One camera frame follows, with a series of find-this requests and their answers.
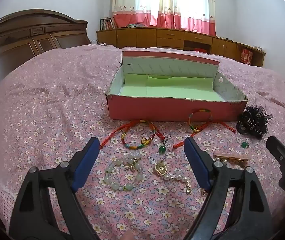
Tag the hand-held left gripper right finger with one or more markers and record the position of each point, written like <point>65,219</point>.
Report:
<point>197,165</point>

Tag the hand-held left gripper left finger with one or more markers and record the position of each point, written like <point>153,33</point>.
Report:
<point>87,163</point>

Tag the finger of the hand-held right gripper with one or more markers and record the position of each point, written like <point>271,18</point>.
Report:
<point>277,150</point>

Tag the green bead earring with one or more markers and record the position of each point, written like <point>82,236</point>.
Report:
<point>161,149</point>
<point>244,144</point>

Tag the black feather hair clip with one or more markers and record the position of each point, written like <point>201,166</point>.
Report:
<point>251,122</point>

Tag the pink cardboard box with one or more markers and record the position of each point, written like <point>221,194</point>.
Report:
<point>157,110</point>

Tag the pink floral bedsheet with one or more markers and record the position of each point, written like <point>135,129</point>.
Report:
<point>57,92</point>

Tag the green paper lining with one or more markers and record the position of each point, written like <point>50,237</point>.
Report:
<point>172,90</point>

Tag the red gift box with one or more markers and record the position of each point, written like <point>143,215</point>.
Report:
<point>246,55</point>

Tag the long wooden cabinet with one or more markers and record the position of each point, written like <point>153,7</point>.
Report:
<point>145,37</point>

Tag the row of books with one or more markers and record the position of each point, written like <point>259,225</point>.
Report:
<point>108,23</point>

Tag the dark wooden headboard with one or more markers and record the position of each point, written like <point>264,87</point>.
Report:
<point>20,37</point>

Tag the folded light cloth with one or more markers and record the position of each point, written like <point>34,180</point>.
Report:
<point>136,25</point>

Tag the white and pink curtain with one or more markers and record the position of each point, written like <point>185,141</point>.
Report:
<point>157,2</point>

